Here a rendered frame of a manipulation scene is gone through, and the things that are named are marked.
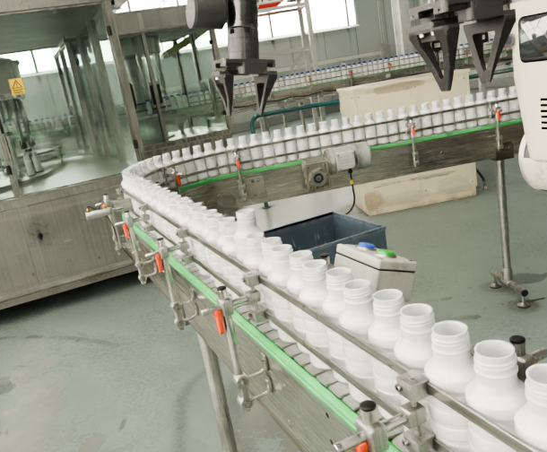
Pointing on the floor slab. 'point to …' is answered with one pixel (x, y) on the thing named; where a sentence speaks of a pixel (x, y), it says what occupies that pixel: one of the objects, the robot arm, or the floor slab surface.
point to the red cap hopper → (293, 48)
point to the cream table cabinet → (369, 197)
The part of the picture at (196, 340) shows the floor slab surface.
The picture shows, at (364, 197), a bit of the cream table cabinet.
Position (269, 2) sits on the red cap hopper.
